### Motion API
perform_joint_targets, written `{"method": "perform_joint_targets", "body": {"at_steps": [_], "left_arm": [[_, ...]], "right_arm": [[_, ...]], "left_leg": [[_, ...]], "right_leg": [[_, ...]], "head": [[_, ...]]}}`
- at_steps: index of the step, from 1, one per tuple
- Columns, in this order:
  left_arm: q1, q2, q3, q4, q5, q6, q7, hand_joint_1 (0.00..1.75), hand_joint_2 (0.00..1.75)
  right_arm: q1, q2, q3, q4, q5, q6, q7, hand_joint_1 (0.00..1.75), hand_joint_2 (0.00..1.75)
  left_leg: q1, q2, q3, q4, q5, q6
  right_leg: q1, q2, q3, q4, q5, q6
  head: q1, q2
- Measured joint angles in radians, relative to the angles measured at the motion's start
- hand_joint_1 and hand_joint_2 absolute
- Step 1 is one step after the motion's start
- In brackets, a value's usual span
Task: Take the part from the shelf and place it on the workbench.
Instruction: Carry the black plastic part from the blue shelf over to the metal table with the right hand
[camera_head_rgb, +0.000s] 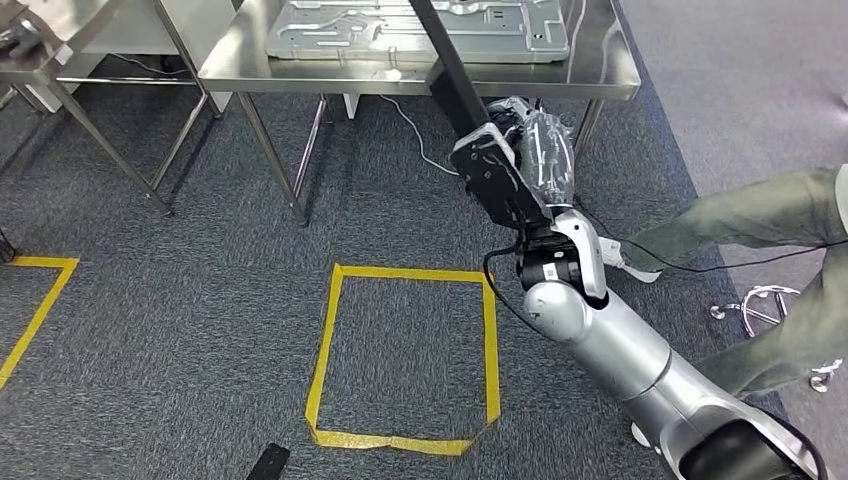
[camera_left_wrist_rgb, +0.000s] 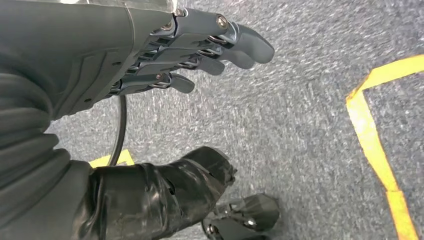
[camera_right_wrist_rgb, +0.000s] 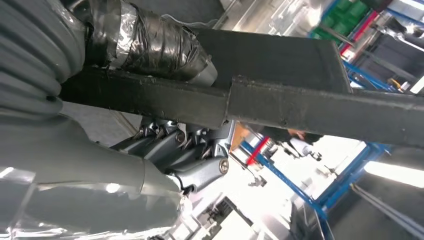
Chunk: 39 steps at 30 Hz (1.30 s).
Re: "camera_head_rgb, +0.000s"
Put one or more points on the black right camera bracket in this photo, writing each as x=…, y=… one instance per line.
x=497, y=185

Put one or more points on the person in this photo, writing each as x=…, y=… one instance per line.
x=762, y=212

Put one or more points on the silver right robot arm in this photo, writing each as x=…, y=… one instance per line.
x=616, y=344

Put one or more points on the black plastic plate frame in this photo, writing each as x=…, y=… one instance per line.
x=454, y=73

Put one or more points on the stamped sheet metal panel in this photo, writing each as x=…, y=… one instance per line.
x=411, y=33

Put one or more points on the stainless steel side table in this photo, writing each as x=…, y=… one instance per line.
x=99, y=73

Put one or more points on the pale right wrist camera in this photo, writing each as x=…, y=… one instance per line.
x=487, y=137

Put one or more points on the white cabinet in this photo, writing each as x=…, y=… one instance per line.
x=192, y=40

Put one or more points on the chrome stool base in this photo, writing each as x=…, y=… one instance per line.
x=762, y=308

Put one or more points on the stainless steel workbench table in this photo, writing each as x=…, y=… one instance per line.
x=411, y=76

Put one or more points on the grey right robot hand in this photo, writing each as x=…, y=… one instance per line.
x=546, y=156

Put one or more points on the yellow floor tape rectangle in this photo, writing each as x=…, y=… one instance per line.
x=490, y=344

